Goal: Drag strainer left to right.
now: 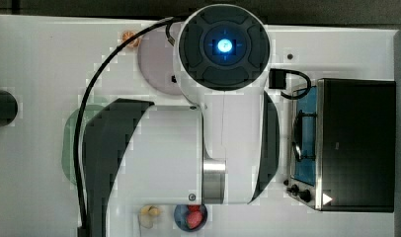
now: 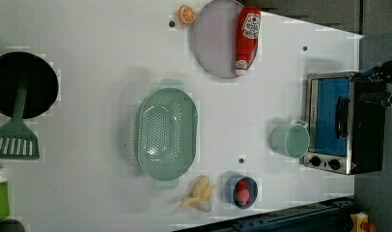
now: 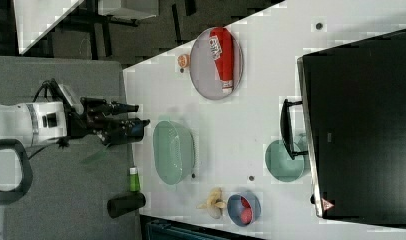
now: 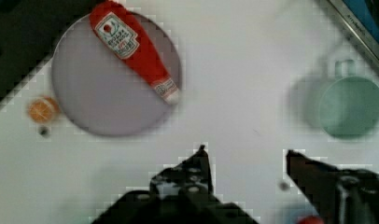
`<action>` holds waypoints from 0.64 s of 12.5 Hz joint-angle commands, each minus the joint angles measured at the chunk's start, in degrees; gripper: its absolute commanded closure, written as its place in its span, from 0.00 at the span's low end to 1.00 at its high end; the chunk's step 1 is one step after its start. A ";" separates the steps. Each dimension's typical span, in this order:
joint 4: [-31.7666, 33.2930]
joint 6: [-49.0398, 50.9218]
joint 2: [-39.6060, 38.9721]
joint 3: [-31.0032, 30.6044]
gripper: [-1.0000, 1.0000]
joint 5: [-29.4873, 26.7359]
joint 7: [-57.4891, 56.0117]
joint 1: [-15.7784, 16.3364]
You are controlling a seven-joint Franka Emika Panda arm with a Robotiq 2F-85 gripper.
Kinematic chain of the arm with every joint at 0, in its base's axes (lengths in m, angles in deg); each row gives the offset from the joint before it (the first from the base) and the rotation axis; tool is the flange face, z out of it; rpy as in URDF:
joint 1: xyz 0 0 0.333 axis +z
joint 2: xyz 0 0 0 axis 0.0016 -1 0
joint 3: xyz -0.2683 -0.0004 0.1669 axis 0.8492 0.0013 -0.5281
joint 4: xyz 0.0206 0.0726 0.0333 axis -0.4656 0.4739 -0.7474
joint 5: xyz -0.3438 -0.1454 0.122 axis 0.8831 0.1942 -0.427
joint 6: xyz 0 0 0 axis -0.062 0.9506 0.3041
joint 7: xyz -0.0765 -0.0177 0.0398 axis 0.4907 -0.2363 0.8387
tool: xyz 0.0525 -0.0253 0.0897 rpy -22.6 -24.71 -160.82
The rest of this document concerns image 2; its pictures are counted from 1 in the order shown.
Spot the grey round plate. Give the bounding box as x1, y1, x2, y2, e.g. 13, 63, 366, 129
192, 0, 246, 78

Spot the red ketchup bottle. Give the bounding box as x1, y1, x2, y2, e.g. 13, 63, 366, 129
235, 6, 261, 76

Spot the red strawberry toy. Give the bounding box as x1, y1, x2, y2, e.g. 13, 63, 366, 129
234, 179, 250, 207

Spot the peeled banana toy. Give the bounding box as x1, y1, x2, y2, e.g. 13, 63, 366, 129
180, 176, 216, 213

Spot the green slotted spatula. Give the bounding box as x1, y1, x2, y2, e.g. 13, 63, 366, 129
0, 86, 40, 160

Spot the blue bowl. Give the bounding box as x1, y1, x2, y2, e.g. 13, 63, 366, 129
224, 176, 258, 209

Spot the orange slice toy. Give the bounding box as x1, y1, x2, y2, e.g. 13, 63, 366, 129
177, 5, 196, 24

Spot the mint green mug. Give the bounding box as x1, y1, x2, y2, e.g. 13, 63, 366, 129
270, 121, 310, 159

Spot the dark round object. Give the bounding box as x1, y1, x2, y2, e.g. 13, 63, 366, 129
0, 219, 25, 232

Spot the silver toaster oven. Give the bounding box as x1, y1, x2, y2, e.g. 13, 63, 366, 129
303, 72, 386, 175

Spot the green oval plastic strainer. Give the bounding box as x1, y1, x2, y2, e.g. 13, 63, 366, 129
135, 78, 198, 190

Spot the black frying pan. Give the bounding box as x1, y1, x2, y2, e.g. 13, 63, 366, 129
0, 52, 59, 119

